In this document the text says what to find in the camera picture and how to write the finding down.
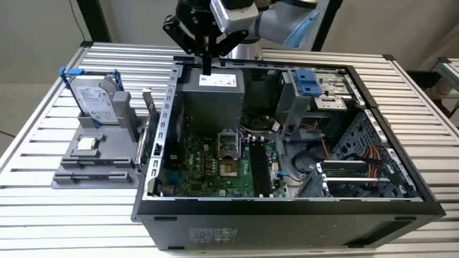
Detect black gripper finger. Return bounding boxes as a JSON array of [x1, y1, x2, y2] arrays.
[[207, 30, 250, 76], [162, 15, 208, 76]]

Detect black RAM slot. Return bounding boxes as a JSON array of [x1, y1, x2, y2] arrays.
[[254, 137, 264, 196], [262, 137, 272, 196], [258, 137, 270, 196], [250, 137, 260, 196]]

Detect grey power supply unit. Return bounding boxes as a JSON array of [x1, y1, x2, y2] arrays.
[[175, 67, 247, 135]]

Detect blue plastic drive latch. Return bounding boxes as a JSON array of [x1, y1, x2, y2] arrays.
[[292, 69, 322, 97]]

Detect grey metal drive cage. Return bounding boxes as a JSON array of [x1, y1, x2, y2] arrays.
[[275, 68, 362, 142]]

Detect grey parts rack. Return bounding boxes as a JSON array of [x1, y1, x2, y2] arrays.
[[51, 91, 150, 190]]

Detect metal socket cover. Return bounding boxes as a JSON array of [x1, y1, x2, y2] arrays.
[[218, 128, 240, 160]]

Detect hard disk in blue carrier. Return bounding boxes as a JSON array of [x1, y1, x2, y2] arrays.
[[59, 67, 126, 127]]

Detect CPU socket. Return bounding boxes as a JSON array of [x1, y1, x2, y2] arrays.
[[218, 160, 240, 178]]

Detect silver CPU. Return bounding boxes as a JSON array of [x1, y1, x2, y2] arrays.
[[78, 137, 99, 151]]

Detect green motherboard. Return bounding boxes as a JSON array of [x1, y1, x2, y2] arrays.
[[163, 134, 288, 198]]

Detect teal port connector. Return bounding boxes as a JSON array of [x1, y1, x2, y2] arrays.
[[164, 171, 180, 187]]

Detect metal disk bay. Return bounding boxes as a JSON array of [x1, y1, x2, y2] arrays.
[[298, 158, 398, 198]]

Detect aluminium side table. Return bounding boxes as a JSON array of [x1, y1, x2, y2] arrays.
[[404, 57, 459, 118]]

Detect black PC case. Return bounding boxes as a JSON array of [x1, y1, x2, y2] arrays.
[[131, 55, 447, 252]]

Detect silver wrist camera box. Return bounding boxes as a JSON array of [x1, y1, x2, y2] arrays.
[[210, 0, 259, 33]]

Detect black upright post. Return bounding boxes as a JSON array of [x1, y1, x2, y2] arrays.
[[76, 0, 112, 44], [311, 0, 343, 52]]

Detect graphics card with metal bracket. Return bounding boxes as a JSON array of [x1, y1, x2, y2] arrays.
[[135, 86, 162, 173]]

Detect white yellow wire bundle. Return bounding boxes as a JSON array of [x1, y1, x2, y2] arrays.
[[239, 122, 284, 134]]

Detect wire locking lever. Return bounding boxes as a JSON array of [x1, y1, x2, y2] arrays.
[[235, 128, 243, 161]]

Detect orange yellow power wire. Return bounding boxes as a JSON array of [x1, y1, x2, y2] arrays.
[[300, 120, 331, 162]]

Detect thick black cable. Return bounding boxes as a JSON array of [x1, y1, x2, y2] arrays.
[[291, 147, 323, 178]]

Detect black cable with blue tab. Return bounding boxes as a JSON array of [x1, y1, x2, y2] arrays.
[[275, 170, 306, 181]]

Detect orange yellow wire bundle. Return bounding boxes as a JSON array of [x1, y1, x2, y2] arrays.
[[360, 144, 383, 189]]

